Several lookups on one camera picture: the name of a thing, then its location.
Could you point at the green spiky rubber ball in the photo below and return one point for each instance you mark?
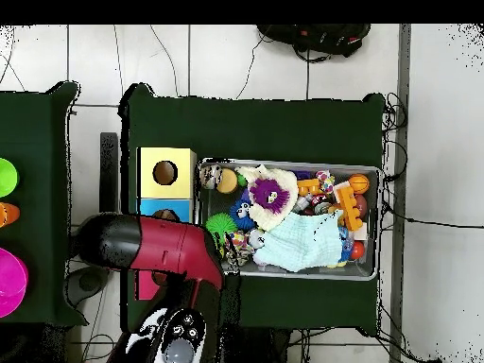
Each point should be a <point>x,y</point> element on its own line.
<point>221,225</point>

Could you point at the mint green waffle cloth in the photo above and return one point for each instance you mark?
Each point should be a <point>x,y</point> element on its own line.
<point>302,242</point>

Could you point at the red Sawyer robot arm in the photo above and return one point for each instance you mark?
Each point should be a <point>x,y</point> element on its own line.
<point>170,242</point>

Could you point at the wooden box with three holes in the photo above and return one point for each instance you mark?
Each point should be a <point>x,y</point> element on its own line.
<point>147,177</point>

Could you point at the blue spiky toy with eyes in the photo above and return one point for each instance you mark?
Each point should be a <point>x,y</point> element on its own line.
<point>242,217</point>

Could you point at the purple spiky monster toy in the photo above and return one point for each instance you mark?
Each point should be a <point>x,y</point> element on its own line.
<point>266,194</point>

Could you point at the cream knitted cloth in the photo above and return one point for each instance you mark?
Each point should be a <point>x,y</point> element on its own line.
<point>264,221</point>

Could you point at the short orange building block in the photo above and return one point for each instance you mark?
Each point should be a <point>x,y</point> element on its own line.
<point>308,187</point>

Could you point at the dark green table cloth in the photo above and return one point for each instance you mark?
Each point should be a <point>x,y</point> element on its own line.
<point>245,128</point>
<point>30,132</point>

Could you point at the long orange building block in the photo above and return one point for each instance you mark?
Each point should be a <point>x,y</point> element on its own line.
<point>349,210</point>

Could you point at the small orange basketball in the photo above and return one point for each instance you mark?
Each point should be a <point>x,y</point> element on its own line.
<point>358,183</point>

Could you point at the black upright panel on stand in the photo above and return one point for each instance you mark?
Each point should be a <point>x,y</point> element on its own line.
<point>109,170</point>

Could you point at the black backpack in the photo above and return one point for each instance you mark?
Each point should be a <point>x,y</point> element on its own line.
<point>317,38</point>

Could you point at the orange plastic cone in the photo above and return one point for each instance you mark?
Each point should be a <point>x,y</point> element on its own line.
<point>8,214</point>

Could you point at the green plastic cup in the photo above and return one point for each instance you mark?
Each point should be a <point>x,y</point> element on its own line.
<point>6,177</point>

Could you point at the magenta plastic bowl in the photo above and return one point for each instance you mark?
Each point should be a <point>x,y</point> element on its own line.
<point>11,283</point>

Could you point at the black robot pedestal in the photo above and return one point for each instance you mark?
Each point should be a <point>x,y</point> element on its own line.
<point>264,348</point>

